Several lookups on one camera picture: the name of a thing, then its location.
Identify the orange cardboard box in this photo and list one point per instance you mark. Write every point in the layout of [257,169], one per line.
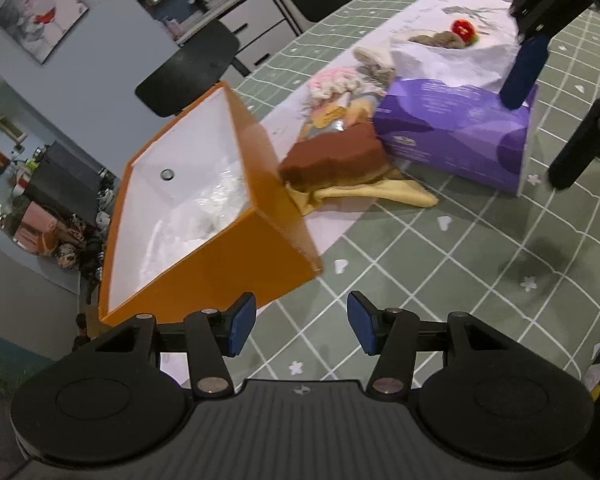
[275,240]

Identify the small black object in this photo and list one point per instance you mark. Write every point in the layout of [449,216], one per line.
[198,2]

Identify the black cabinet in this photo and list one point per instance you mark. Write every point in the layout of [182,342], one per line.
[65,175]

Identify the brown sponge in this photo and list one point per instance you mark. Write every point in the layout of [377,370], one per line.
[330,155]

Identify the white crumpled wrapping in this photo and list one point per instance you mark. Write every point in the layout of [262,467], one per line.
[215,200]

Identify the red plush toy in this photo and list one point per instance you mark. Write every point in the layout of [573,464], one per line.
[464,27]

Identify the small framed picture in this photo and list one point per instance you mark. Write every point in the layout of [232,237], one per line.
[9,129]

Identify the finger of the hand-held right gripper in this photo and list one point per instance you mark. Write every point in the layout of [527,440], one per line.
[580,150]
[525,70]

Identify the wall picture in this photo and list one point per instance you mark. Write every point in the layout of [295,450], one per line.
[40,12]

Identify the pink bag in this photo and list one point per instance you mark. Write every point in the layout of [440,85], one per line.
[32,227]

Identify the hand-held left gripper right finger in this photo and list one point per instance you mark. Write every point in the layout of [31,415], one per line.
[362,325]

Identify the blue yellow snack packet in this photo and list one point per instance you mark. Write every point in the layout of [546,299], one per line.
[360,111]

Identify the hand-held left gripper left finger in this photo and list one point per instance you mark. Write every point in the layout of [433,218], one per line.
[242,322]

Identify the white printed table runner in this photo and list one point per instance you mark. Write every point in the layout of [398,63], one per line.
[330,230]

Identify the pink bottles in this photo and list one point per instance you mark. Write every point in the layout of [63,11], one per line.
[171,27]

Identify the green checked tablecloth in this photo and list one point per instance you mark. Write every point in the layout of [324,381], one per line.
[430,270]

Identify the brown fuzzy cloth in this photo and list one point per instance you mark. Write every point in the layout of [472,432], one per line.
[440,39]

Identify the purple tissue pack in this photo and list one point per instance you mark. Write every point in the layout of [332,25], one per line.
[455,130]

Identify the yellow cloth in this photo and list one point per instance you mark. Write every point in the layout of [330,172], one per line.
[380,191]

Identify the white drawer cabinet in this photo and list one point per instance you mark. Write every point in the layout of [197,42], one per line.
[260,25]

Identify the pink scrunchie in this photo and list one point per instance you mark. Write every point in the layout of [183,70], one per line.
[332,80]

